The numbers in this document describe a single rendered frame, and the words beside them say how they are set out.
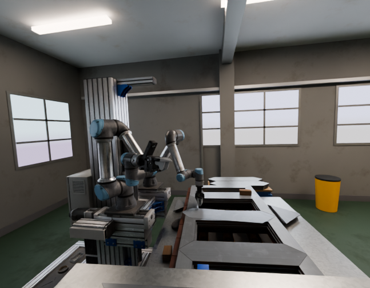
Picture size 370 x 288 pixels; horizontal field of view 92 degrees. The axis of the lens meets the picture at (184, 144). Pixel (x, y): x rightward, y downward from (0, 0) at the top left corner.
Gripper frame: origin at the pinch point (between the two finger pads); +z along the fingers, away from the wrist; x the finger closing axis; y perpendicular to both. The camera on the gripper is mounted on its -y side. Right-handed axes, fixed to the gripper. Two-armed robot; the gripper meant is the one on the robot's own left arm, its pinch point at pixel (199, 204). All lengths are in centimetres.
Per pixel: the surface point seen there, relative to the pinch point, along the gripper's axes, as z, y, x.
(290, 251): 1, 61, 54
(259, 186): 3, -64, 74
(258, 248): 1, 59, 37
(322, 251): 12, 43, 83
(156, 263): 19, 52, -30
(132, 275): -18, 104, -23
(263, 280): -18, 103, 25
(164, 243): 19.4, 30.3, -28.3
